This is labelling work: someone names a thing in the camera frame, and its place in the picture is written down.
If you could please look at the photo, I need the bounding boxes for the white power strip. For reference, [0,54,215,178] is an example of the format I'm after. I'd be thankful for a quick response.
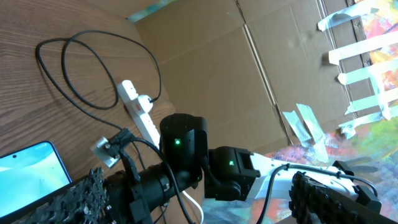
[117,80,160,149]

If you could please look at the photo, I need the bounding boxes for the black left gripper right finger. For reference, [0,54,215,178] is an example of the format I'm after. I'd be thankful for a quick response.
[289,172,397,224]

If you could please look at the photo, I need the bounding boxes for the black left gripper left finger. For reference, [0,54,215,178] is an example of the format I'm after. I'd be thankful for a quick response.
[18,168,108,224]

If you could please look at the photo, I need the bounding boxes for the white power strip cord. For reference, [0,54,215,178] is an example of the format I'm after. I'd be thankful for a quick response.
[182,190,205,224]

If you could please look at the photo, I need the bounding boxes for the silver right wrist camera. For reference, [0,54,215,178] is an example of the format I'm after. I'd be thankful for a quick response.
[90,137,119,169]

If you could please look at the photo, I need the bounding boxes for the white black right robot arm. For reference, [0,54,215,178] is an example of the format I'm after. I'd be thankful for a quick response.
[99,113,388,223]

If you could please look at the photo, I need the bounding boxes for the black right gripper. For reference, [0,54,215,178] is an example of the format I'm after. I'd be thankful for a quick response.
[106,149,152,224]

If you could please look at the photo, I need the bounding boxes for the Samsung Galaxy smartphone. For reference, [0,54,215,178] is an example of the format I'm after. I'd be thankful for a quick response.
[1,141,72,223]

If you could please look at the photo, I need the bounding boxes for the brown cardboard backboard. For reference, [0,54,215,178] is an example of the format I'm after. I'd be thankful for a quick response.
[135,0,373,153]

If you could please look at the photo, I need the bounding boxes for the white USB charger adapter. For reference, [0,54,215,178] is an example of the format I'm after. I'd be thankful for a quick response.
[136,95,153,114]

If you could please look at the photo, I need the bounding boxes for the black USB charging cable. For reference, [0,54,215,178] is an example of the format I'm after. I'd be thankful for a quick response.
[35,29,162,131]

